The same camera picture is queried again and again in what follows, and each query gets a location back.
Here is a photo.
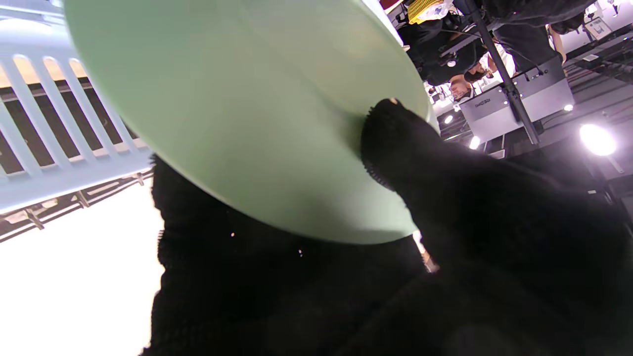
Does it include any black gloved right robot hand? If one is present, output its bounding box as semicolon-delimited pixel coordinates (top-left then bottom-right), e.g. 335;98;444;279
141;99;633;356

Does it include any pale green plate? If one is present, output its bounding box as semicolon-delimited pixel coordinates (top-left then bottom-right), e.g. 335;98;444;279
63;0;440;245

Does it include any grey equipment case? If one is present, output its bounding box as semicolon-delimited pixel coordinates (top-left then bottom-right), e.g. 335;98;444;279
457;54;577;135

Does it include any black stand pole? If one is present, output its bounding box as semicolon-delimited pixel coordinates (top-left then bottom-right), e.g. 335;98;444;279
465;0;543;145

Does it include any person in black clothes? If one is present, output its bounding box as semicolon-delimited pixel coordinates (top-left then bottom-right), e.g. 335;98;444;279
396;0;495;102

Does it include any blue plastic dish rack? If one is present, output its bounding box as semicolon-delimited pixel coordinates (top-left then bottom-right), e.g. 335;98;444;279
0;0;155;214

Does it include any metal backdrop frame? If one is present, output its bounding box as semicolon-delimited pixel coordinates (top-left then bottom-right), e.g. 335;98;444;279
0;170;155;244

